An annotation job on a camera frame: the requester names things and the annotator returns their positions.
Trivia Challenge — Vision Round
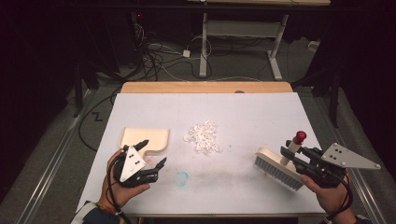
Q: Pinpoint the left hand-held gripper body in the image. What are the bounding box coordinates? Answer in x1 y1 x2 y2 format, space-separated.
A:
112 145 160 189

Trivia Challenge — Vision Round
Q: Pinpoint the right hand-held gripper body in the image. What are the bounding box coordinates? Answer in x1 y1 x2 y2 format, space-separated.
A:
292 142 381 189

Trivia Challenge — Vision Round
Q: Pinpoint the cream dustpan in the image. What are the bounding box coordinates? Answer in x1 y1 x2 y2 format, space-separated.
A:
119 126 171 158

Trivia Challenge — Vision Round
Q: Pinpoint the cream hand brush red-tipped handle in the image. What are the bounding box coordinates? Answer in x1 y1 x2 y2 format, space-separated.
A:
254 130 307 191

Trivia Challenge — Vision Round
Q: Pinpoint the pile of white paper scraps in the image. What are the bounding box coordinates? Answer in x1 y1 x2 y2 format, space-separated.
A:
182 119 223 156

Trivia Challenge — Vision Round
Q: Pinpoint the person's left hand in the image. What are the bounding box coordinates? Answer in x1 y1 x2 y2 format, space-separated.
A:
99 148 151 209

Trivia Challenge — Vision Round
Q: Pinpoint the person's right hand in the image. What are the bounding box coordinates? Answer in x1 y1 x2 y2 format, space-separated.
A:
300 173 354 216

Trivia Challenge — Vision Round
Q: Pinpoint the black stand leg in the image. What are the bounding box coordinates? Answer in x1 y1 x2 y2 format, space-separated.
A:
292 62 342 129
73 55 94 119

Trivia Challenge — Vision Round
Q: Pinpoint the white table sheet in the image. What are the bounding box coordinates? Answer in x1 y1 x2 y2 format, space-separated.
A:
76 92 348 216

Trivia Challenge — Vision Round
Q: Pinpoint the wooden table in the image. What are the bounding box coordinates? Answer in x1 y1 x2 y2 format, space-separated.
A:
120 81 328 218

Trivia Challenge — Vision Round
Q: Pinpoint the beige power strip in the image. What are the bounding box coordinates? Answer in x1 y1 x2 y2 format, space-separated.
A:
307 40 321 53

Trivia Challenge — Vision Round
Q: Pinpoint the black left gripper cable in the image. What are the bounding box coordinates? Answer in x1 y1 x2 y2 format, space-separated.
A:
106 152 134 224

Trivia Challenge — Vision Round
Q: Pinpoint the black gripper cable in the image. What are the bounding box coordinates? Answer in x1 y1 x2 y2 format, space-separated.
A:
323 172 355 223
106 152 134 224

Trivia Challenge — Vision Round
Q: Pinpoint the metal floor rail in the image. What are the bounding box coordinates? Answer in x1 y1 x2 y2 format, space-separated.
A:
311 92 389 224
15 88 94 224

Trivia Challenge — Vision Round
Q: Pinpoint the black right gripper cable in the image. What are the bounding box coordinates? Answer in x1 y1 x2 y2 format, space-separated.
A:
323 172 355 223

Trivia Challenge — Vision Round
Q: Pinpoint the orange bracelet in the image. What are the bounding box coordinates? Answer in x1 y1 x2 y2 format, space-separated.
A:
95 202 122 217

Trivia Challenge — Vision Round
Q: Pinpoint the black looped floor cable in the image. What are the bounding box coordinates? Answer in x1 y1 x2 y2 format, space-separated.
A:
78 90 122 153

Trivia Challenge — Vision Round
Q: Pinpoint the tangle of black floor cables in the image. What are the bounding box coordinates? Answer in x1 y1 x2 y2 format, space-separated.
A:
134 12 216 82

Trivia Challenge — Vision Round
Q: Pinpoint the white desk frame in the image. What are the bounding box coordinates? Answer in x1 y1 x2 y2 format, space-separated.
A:
186 0 332 81

